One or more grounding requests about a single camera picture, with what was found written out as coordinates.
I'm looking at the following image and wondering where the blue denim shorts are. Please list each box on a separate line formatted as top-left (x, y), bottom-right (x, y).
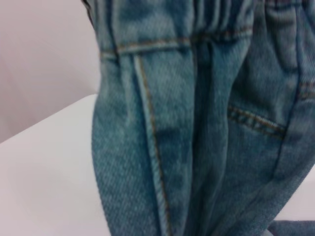
top-left (83, 0), bottom-right (315, 236)

